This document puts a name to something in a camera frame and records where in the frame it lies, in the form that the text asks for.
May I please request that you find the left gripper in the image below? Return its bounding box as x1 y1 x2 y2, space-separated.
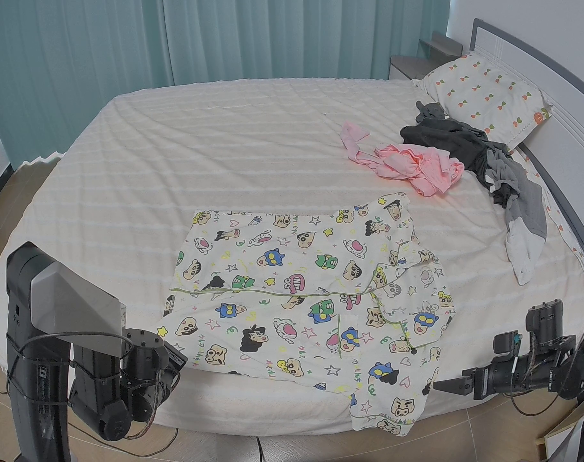
163 339 189 372

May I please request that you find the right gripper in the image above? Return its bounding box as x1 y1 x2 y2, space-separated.
472 356 529 400

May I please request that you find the white printed pyjama top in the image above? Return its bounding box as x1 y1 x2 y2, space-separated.
163 192 454 439

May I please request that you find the bed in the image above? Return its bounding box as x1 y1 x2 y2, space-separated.
0 17 584 439

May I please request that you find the pink garment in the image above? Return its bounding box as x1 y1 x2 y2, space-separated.
340 121 466 197

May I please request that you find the black garment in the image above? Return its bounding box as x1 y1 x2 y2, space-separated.
400 119 509 186

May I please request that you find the dark grey garment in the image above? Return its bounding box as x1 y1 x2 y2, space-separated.
415 100 449 125

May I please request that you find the white printed pillow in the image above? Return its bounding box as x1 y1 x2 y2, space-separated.
412 51 554 152

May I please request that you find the grey bedside table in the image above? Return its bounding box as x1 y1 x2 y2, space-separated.
389 31 466 81

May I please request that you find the blue-green curtain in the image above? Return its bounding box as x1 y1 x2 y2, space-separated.
0 0 454 172

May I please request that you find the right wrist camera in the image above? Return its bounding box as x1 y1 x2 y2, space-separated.
493 330 521 361

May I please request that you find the black cable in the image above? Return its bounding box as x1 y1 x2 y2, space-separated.
510 392 564 416

